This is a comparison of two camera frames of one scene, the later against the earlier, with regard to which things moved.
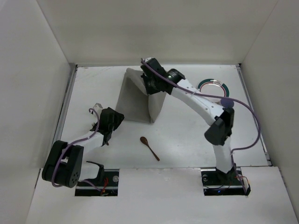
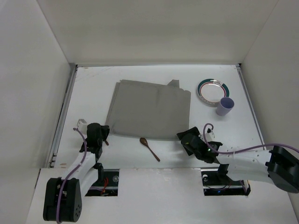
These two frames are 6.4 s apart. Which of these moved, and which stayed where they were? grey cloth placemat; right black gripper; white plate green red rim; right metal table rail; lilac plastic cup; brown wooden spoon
Moved: right black gripper; grey cloth placemat
Stayed: brown wooden spoon; lilac plastic cup; white plate green red rim; right metal table rail
